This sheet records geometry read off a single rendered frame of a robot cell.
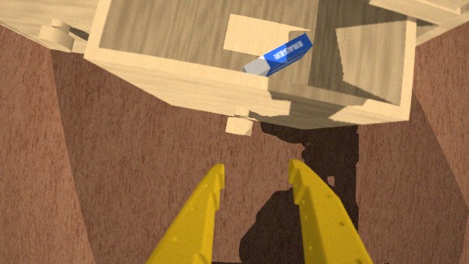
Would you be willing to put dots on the blue and white eraser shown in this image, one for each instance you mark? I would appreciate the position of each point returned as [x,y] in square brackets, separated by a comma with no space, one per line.
[280,57]

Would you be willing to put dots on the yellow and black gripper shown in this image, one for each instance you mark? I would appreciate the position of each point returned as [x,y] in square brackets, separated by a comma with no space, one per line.
[328,234]

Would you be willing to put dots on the wooden chest of drawers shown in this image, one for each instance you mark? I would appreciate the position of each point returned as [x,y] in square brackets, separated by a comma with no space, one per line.
[432,20]

